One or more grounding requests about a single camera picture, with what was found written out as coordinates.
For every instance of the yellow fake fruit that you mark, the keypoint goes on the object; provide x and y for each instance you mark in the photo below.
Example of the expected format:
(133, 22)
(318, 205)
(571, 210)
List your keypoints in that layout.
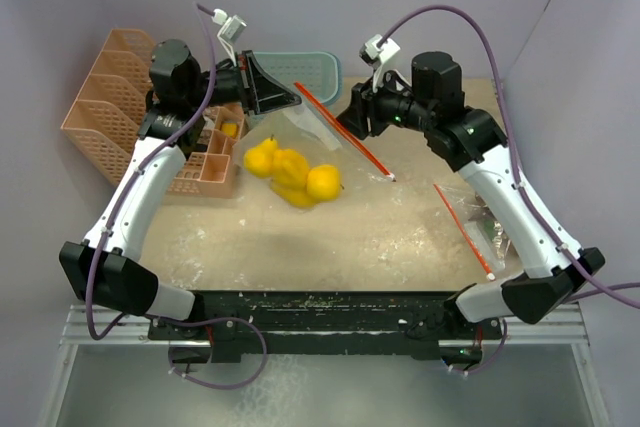
(298, 198)

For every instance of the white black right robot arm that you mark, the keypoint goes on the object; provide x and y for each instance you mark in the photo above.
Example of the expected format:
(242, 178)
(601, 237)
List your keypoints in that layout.
(473, 145)

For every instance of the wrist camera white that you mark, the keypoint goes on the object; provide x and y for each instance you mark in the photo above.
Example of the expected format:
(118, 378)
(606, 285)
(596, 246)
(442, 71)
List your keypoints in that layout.
(378, 55)
(230, 29)

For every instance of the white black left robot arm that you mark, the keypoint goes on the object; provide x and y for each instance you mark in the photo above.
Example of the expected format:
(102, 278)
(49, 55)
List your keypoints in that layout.
(103, 268)

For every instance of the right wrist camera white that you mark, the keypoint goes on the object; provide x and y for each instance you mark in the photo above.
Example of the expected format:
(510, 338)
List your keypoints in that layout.
(378, 55)

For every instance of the clear zip bag red seal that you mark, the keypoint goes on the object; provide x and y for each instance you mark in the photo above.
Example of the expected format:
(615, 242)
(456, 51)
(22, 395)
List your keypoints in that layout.
(313, 131)

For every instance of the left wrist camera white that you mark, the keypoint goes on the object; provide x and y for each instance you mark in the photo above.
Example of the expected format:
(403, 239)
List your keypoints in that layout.
(230, 29)

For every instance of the aluminium rail frame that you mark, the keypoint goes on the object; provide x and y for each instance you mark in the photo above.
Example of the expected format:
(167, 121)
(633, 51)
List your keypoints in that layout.
(122, 330)

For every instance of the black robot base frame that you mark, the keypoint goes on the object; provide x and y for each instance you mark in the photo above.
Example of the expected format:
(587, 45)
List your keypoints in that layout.
(407, 323)

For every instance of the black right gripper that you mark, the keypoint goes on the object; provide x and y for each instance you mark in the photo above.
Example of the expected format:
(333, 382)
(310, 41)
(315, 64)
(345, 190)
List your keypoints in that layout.
(365, 105)

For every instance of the yellow fake bell pepper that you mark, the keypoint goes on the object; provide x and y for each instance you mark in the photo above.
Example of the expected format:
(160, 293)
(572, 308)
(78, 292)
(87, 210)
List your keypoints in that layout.
(290, 168)

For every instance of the small yellow item in organizer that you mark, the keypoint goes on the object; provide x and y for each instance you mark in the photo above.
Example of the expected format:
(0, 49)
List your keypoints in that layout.
(230, 129)

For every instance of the light blue plastic basket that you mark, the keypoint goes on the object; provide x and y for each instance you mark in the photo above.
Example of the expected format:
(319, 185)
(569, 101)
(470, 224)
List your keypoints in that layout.
(320, 72)

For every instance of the orange mesh file organizer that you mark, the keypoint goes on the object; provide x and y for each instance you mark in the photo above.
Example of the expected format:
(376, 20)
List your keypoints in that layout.
(104, 120)

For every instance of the yellow fake lemon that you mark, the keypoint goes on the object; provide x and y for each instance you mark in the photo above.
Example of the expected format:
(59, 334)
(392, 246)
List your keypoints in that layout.
(324, 183)

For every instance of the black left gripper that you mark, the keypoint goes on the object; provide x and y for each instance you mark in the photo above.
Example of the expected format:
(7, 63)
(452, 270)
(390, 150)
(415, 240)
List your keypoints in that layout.
(264, 93)

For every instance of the yellow fake pear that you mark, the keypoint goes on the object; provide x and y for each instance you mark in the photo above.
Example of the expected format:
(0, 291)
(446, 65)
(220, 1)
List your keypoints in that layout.
(258, 160)

